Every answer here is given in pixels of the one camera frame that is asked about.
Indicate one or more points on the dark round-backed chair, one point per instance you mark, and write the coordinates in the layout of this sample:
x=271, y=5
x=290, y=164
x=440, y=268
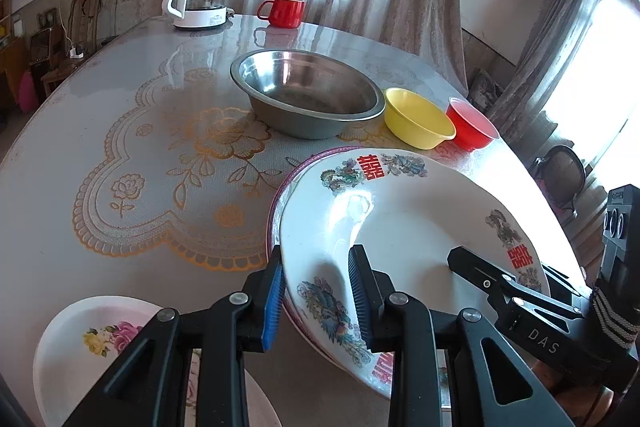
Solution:
x=562, y=172

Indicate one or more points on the stainless steel basin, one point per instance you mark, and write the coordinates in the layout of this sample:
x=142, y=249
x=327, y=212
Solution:
x=305, y=97

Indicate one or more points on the white power strip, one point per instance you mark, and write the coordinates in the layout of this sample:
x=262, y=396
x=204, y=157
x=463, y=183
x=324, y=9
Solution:
x=76, y=54

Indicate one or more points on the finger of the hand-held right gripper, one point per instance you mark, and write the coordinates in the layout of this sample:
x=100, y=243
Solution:
x=562, y=284
x=475, y=269

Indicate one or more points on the white plate with purple rim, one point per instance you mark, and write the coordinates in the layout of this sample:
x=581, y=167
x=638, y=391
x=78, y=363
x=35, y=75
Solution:
x=274, y=212

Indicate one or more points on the floral cushion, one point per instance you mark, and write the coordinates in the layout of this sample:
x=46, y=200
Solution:
x=484, y=89

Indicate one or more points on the lace patterned tablecloth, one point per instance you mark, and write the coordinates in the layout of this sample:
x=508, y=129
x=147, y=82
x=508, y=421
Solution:
x=150, y=187

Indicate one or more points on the white plate with pink flower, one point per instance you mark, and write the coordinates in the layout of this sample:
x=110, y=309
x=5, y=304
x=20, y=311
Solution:
x=70, y=357

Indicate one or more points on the white plate with red print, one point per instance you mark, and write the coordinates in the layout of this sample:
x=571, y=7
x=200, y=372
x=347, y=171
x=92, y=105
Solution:
x=415, y=227

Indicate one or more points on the red plastic cup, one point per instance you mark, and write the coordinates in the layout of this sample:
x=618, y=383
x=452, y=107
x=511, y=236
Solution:
x=470, y=127

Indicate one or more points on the yellow plastic bowl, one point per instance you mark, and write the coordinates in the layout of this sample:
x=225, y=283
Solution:
x=417, y=117

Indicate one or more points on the black speaker box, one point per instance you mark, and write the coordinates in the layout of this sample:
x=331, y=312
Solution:
x=41, y=44

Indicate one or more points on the pink bag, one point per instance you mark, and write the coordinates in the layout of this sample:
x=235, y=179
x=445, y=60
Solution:
x=27, y=92

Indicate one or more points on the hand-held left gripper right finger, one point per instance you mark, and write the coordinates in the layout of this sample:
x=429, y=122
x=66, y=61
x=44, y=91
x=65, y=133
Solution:
x=357, y=289

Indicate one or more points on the wooden chair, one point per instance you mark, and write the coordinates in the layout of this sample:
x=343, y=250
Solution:
x=82, y=14

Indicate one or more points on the red mug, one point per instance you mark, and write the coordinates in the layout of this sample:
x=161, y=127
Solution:
x=286, y=13

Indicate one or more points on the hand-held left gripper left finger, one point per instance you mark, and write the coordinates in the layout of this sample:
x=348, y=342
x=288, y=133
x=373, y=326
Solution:
x=274, y=302

